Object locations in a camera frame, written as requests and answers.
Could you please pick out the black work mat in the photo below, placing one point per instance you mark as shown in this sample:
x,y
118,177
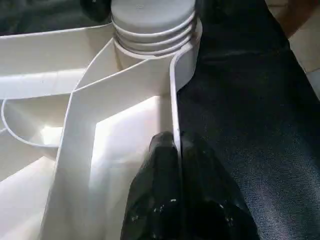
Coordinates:
x,y
260,125

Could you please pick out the white plastic table top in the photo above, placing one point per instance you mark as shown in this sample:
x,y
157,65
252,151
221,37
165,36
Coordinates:
x,y
75,110

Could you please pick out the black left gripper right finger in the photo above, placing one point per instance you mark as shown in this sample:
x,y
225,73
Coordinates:
x,y
215,205

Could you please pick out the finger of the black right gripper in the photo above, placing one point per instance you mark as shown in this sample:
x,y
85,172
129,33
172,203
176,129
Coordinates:
x,y
96,7

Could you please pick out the white plastic table leg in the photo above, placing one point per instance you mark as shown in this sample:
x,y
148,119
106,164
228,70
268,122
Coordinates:
x,y
152,25

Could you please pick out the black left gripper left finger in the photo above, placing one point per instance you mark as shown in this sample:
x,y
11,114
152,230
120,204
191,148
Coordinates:
x,y
155,200

